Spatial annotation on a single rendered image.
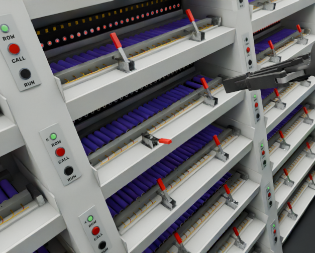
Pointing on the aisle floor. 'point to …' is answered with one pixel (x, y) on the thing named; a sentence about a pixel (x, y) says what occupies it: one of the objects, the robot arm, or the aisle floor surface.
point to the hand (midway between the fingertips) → (238, 83)
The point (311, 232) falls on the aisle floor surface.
